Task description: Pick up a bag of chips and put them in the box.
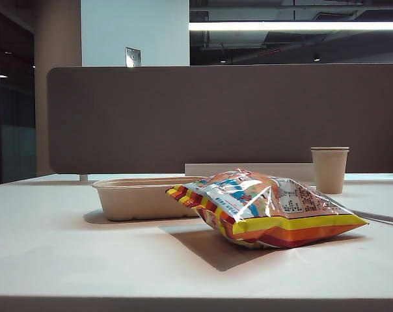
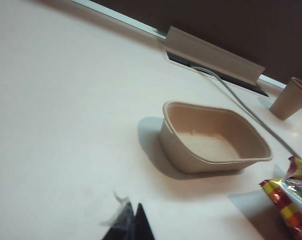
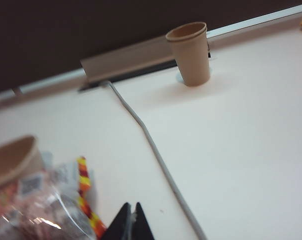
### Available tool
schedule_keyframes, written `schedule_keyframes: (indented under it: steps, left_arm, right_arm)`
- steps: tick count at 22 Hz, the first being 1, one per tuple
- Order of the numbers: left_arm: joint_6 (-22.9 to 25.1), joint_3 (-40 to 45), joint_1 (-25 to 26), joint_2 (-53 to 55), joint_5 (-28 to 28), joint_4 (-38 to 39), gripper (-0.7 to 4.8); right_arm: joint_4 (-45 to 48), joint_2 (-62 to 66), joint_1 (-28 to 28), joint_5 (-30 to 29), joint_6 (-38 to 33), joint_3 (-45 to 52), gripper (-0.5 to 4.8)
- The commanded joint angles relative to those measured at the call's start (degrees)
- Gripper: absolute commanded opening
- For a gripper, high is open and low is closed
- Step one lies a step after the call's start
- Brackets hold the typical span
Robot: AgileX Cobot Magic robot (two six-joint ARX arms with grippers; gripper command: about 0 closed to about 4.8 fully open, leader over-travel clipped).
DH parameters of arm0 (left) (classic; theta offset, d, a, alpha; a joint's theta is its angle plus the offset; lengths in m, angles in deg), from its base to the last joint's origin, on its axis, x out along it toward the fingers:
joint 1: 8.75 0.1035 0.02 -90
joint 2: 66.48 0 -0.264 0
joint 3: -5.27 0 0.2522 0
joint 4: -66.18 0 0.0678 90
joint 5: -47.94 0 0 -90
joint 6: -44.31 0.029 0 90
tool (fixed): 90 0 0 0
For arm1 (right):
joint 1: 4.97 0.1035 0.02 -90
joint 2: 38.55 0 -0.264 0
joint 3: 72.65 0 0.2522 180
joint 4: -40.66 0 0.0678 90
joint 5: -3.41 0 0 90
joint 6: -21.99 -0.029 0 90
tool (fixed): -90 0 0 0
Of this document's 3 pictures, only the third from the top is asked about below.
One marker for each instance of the beige pulp food box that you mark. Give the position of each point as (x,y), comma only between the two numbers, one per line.
(13,160)

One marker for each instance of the orange yellow chips bag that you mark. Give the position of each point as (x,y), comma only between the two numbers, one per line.
(51,210)

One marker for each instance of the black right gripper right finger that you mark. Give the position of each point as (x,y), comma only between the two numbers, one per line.
(142,225)

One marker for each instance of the white divider foot bracket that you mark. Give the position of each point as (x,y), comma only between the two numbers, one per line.
(18,90)

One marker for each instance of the beige paper cup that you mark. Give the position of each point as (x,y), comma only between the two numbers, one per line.
(192,57)

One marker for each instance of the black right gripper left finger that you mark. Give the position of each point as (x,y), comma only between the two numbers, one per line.
(118,225)

